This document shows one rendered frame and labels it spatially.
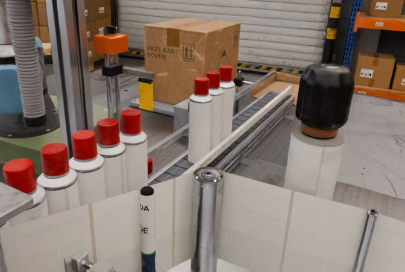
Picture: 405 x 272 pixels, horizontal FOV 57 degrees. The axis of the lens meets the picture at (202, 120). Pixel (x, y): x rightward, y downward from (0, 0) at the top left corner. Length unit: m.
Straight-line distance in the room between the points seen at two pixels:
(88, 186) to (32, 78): 0.18
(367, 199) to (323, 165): 0.25
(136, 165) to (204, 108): 0.24
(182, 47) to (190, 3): 4.00
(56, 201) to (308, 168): 0.38
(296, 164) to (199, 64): 0.69
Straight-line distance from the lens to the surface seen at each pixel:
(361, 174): 1.05
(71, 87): 0.69
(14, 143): 1.00
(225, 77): 0.92
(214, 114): 0.87
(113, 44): 0.66
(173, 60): 1.28
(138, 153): 0.63
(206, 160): 0.83
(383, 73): 4.40
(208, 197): 0.47
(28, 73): 0.59
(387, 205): 0.85
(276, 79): 1.78
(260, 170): 0.88
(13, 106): 0.87
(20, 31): 0.58
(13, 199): 0.32
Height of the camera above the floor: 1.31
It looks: 22 degrees down
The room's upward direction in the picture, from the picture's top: 2 degrees clockwise
